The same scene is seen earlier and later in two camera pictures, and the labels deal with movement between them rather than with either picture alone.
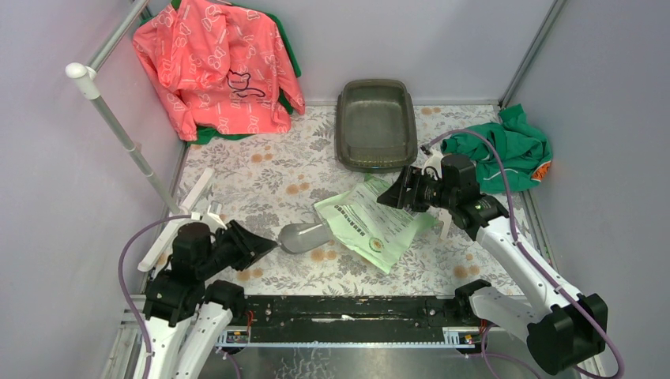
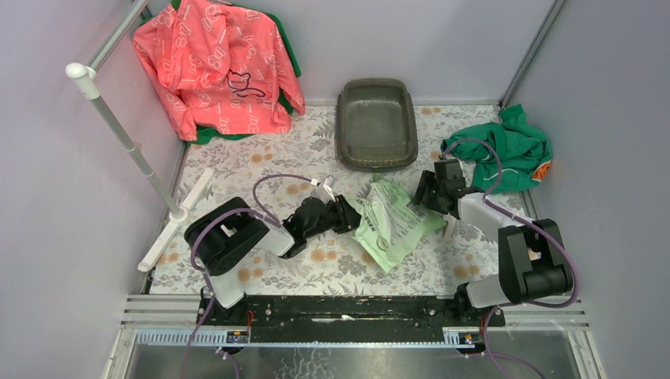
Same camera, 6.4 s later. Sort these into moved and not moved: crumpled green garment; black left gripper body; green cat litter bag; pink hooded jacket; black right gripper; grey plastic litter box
Moved: black right gripper; green cat litter bag; black left gripper body
Not moved: crumpled green garment; pink hooded jacket; grey plastic litter box
